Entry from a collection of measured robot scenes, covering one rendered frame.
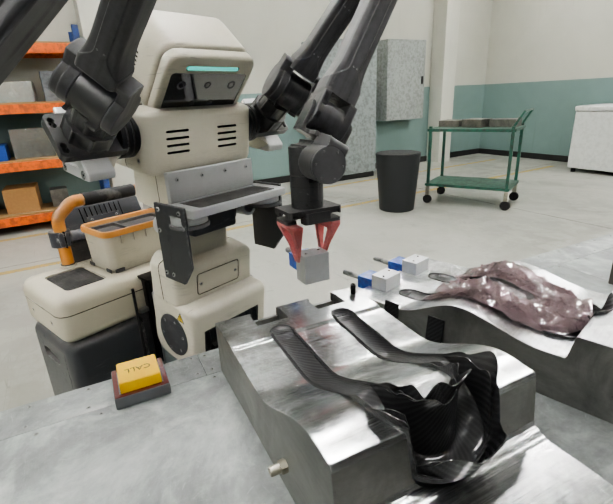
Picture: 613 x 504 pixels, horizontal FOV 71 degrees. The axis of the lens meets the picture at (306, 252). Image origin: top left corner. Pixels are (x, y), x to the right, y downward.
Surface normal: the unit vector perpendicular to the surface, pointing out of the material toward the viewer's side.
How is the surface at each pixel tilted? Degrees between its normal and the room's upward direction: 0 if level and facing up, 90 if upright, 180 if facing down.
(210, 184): 90
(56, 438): 0
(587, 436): 0
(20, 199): 90
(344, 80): 83
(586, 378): 90
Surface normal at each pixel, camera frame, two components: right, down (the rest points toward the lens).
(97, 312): 0.76, 0.19
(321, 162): 0.37, 0.28
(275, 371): -0.02, -0.92
